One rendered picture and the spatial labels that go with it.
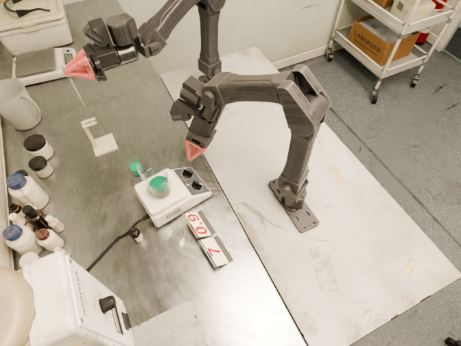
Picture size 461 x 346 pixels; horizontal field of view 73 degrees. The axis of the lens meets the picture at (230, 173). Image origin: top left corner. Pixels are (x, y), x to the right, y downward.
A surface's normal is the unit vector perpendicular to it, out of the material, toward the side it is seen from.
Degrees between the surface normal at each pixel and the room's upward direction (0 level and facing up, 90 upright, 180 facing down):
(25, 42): 94
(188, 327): 0
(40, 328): 0
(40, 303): 0
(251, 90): 87
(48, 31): 94
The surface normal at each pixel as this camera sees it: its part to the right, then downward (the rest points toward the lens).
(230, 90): -0.42, 0.67
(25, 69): 0.00, -0.58
